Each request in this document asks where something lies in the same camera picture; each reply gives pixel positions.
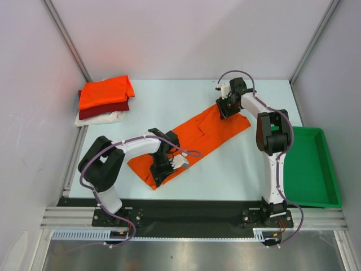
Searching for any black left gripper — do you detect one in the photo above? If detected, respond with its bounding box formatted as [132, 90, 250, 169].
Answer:
[149, 152, 177, 187]

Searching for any orange t-shirt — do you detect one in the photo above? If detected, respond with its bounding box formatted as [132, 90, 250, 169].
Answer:
[78, 75, 135, 110]
[127, 104, 251, 190]

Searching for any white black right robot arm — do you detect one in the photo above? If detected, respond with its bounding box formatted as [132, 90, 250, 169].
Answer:
[215, 77, 294, 226]

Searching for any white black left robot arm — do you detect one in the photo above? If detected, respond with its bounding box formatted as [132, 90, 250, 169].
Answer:
[78, 128, 180, 226]

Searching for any folded white t-shirt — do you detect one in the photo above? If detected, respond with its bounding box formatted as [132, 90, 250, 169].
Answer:
[74, 111, 125, 127]

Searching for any folded dark red t-shirt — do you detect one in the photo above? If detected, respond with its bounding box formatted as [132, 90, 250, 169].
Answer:
[79, 97, 130, 120]

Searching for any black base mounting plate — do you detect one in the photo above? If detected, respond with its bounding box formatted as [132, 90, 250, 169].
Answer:
[58, 198, 294, 239]

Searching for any folded orange t-shirt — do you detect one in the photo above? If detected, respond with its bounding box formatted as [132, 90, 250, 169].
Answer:
[78, 75, 135, 110]

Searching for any green plastic tray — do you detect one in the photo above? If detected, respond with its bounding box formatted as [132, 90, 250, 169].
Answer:
[284, 126, 342, 208]

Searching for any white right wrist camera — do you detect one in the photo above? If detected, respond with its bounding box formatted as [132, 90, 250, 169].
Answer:
[215, 84, 231, 100]

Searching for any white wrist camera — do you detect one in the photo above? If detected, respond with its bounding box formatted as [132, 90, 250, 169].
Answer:
[170, 154, 190, 170]
[215, 84, 231, 100]

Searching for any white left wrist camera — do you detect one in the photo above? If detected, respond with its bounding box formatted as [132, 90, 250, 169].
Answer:
[170, 154, 190, 170]

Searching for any white slotted cable duct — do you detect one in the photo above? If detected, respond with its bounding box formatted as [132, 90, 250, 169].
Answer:
[52, 229, 280, 242]

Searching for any aluminium frame rail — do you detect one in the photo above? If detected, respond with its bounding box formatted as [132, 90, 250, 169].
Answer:
[40, 207, 348, 231]

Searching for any right corner aluminium post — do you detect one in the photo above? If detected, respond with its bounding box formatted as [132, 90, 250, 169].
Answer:
[289, 0, 342, 87]

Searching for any corner aluminium post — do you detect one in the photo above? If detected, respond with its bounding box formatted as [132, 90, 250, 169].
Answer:
[41, 0, 92, 82]
[289, 0, 342, 87]

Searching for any left corner aluminium post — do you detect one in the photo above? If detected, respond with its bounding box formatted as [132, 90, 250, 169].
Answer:
[41, 0, 92, 82]

